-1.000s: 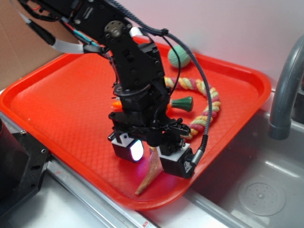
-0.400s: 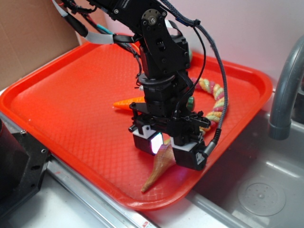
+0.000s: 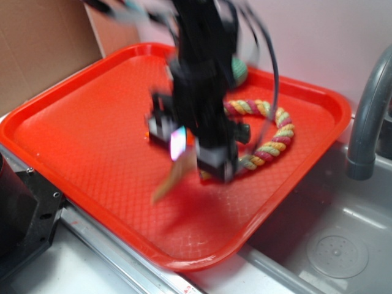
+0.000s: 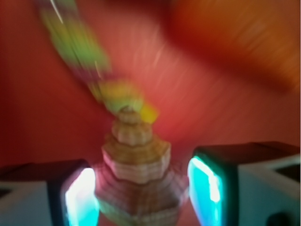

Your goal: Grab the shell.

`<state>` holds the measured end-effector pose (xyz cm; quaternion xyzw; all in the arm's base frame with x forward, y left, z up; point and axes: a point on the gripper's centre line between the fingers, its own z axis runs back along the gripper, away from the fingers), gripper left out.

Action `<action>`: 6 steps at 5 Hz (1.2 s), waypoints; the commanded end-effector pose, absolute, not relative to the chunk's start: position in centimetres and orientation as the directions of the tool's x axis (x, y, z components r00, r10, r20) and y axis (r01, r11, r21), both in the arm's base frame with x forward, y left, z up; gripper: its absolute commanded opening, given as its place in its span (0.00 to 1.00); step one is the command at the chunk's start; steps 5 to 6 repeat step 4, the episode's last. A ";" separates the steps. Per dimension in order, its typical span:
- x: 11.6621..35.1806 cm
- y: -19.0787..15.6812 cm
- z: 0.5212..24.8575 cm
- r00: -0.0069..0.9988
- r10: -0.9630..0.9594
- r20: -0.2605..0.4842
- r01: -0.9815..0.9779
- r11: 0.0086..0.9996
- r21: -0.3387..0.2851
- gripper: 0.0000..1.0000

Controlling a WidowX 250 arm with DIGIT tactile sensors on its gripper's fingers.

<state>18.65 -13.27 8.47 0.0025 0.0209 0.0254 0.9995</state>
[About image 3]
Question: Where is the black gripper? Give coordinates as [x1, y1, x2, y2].
[145, 55, 239, 184]

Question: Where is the tan conch shell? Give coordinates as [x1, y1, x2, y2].
[151, 151, 197, 205]

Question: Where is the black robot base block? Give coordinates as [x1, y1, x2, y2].
[1, 156, 64, 281]

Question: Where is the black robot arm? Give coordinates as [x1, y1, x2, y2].
[148, 1, 238, 182]

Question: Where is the orange toy carrot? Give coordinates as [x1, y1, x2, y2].
[144, 122, 251, 147]

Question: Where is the green rubber ball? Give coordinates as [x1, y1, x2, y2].
[232, 57, 248, 88]

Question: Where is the red plastic tray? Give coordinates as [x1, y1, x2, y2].
[1, 43, 351, 273]

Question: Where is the grey plastic sink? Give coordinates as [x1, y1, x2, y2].
[187, 131, 391, 293]

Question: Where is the grey sink faucet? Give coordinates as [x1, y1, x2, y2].
[345, 47, 391, 181]

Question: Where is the round sink drain cover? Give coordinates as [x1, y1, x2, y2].
[306, 232, 369, 279]

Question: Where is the brown cardboard box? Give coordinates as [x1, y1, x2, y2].
[1, 1, 140, 115]

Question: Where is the multicolour twisted rope toy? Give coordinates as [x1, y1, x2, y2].
[200, 99, 295, 181]

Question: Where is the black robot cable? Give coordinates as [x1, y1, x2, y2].
[214, 0, 281, 154]

